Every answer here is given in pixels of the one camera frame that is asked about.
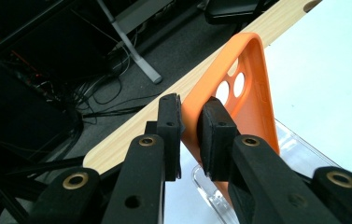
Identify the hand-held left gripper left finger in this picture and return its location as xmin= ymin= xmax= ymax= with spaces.
xmin=101 ymin=92 xmax=186 ymax=224

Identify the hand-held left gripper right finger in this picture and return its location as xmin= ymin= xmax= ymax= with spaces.
xmin=196 ymin=95 xmax=342 ymax=224

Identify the clear plastic box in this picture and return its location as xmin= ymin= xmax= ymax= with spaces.
xmin=191 ymin=119 xmax=340 ymax=224

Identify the orange phone case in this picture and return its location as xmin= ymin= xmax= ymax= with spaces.
xmin=180 ymin=32 xmax=281 ymax=206

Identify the wooden table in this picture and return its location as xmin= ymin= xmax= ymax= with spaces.
xmin=82 ymin=0 xmax=323 ymax=175

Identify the white-legged desk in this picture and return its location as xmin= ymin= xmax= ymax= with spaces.
xmin=95 ymin=0 xmax=173 ymax=85

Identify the white board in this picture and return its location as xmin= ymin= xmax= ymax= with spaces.
xmin=163 ymin=0 xmax=352 ymax=224

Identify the black metal crossbar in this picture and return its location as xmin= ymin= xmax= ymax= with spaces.
xmin=0 ymin=0 xmax=72 ymax=64

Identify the tangle of floor cables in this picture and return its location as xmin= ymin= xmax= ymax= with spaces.
xmin=39 ymin=31 xmax=165 ymax=125

